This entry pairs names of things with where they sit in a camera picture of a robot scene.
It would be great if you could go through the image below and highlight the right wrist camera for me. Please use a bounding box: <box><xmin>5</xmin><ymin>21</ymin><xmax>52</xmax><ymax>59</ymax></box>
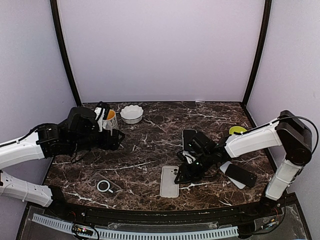
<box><xmin>176</xmin><ymin>150</ymin><xmax>197</xmax><ymax>165</ymax></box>

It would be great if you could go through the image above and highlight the black phone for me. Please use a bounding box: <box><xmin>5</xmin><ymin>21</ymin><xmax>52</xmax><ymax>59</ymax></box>
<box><xmin>230</xmin><ymin>164</ymin><xmax>258</xmax><ymax>188</ymax></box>

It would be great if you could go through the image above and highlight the floral white mug yellow inside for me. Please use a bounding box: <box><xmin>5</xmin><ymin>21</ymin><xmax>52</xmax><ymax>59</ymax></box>
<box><xmin>102</xmin><ymin>109</ymin><xmax>119</xmax><ymax>131</ymax></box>

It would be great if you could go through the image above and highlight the clear white phone case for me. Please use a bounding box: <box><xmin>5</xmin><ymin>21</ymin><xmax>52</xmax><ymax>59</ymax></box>
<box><xmin>159</xmin><ymin>166</ymin><xmax>180</xmax><ymax>198</ymax></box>

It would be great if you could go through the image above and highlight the white scalloped bowl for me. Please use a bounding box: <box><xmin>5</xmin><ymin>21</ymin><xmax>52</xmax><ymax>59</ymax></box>
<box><xmin>120</xmin><ymin>105</ymin><xmax>144</xmax><ymax>125</ymax></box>

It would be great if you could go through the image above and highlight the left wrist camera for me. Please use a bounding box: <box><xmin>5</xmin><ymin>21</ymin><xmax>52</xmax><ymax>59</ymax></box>
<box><xmin>94</xmin><ymin>101</ymin><xmax>111</xmax><ymax>132</ymax></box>

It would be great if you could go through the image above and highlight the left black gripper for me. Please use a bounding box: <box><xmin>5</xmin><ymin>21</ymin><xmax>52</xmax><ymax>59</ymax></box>
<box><xmin>69</xmin><ymin>127</ymin><xmax>125</xmax><ymax>153</ymax></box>

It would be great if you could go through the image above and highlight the light blue phone case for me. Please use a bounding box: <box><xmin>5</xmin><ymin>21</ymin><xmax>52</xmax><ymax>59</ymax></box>
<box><xmin>182</xmin><ymin>129</ymin><xmax>198</xmax><ymax>152</ymax></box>

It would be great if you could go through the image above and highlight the left black frame post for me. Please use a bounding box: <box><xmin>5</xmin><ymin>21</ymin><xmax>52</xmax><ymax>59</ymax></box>
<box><xmin>49</xmin><ymin>0</ymin><xmax>82</xmax><ymax>107</ymax></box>

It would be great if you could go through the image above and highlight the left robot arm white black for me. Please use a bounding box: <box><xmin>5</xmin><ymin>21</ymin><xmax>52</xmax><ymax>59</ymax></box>
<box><xmin>0</xmin><ymin>102</ymin><xmax>125</xmax><ymax>218</ymax></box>

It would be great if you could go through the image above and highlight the green bowl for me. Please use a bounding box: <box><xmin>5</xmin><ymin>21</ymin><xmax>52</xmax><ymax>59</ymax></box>
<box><xmin>229</xmin><ymin>125</ymin><xmax>247</xmax><ymax>135</ymax></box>

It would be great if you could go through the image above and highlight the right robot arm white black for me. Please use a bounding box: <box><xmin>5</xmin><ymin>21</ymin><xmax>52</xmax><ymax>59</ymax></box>
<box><xmin>174</xmin><ymin>110</ymin><xmax>320</xmax><ymax>217</ymax></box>

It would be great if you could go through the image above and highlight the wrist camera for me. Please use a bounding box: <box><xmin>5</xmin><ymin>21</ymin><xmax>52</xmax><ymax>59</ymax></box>
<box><xmin>94</xmin><ymin>101</ymin><xmax>111</xmax><ymax>132</ymax></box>
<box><xmin>176</xmin><ymin>150</ymin><xmax>197</xmax><ymax>165</ymax></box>

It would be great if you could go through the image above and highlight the right black frame post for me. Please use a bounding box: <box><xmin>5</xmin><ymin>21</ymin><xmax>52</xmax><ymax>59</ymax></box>
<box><xmin>241</xmin><ymin>0</ymin><xmax>272</xmax><ymax>108</ymax></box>

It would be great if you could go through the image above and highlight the transparent clear phone case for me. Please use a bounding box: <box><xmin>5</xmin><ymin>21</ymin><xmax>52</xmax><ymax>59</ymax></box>
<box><xmin>87</xmin><ymin>172</ymin><xmax>123</xmax><ymax>199</ymax></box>

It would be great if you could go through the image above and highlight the white slotted cable duct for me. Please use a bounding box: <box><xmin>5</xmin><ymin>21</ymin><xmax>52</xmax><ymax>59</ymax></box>
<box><xmin>31</xmin><ymin>213</ymin><xmax>239</xmax><ymax>240</ymax></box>

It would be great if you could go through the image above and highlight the white phone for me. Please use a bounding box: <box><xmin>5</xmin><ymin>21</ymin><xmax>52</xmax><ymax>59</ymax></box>
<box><xmin>219</xmin><ymin>161</ymin><xmax>246</xmax><ymax>190</ymax></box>

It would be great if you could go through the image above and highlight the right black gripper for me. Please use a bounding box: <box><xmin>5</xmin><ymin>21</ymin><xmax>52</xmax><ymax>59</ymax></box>
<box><xmin>174</xmin><ymin>151</ymin><xmax>214</xmax><ymax>184</ymax></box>

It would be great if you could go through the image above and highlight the black frame post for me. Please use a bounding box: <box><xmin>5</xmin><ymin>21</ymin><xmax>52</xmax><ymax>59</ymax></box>
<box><xmin>241</xmin><ymin>0</ymin><xmax>272</xmax><ymax>108</ymax></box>
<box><xmin>49</xmin><ymin>0</ymin><xmax>82</xmax><ymax>107</ymax></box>

